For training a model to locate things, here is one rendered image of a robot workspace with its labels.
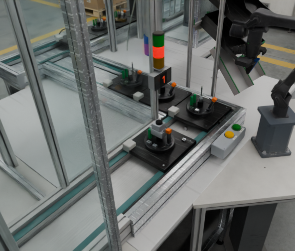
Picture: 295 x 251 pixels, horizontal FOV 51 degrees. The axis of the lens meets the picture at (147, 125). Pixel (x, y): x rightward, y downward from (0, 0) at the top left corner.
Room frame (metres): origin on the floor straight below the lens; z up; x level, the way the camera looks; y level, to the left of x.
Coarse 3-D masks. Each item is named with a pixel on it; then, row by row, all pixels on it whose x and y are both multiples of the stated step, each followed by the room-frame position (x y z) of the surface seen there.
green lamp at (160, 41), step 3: (153, 36) 1.25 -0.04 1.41; (156, 36) 1.25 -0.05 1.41; (159, 36) 1.24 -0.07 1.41; (162, 36) 1.25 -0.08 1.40; (153, 39) 1.25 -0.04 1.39; (156, 39) 1.25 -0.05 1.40; (159, 39) 1.24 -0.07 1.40; (162, 39) 1.25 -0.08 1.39; (153, 42) 1.26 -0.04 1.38; (156, 42) 1.25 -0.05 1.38; (159, 42) 1.24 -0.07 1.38; (162, 42) 1.25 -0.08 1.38; (153, 45) 1.26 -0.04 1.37; (156, 45) 1.25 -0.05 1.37; (159, 45) 1.24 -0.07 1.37; (162, 45) 1.25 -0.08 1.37
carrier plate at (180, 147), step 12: (144, 132) 1.16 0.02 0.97; (144, 144) 1.08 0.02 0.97; (180, 144) 1.06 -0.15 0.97; (192, 144) 1.07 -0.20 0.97; (144, 156) 1.00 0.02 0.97; (156, 156) 0.99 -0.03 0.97; (168, 156) 0.99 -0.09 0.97; (180, 156) 1.00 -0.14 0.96; (156, 168) 0.94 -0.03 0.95; (168, 168) 0.93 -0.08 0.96
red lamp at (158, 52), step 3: (153, 48) 1.26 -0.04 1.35; (156, 48) 1.25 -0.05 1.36; (159, 48) 1.24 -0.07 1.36; (162, 48) 1.25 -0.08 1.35; (153, 51) 1.26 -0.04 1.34; (156, 51) 1.25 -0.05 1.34; (159, 51) 1.24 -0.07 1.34; (162, 51) 1.25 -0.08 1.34; (153, 54) 1.26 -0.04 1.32; (156, 54) 1.25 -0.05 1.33; (159, 54) 1.24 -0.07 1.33; (162, 54) 1.25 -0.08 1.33; (156, 57) 1.25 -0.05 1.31; (159, 57) 1.24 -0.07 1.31; (162, 57) 1.25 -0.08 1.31
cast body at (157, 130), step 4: (156, 120) 1.09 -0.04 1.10; (160, 120) 1.09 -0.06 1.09; (152, 124) 1.08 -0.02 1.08; (156, 124) 1.07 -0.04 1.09; (160, 124) 1.07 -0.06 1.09; (164, 124) 1.08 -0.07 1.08; (152, 128) 1.08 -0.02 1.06; (156, 128) 1.06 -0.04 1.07; (160, 128) 1.06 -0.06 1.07; (164, 128) 1.08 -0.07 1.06; (152, 132) 1.08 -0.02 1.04; (156, 132) 1.06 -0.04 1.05; (160, 132) 1.05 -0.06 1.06; (164, 132) 1.06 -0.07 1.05; (160, 136) 1.05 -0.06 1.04; (164, 136) 1.06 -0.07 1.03
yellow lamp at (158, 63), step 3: (153, 57) 1.26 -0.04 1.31; (153, 60) 1.26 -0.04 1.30; (156, 60) 1.25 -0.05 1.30; (159, 60) 1.24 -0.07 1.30; (162, 60) 1.25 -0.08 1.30; (153, 63) 1.26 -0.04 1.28; (156, 63) 1.25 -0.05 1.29; (159, 63) 1.24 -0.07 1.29; (162, 63) 1.25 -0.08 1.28; (153, 66) 1.26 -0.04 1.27; (156, 66) 1.25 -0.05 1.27; (159, 66) 1.24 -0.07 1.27; (162, 66) 1.25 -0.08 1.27
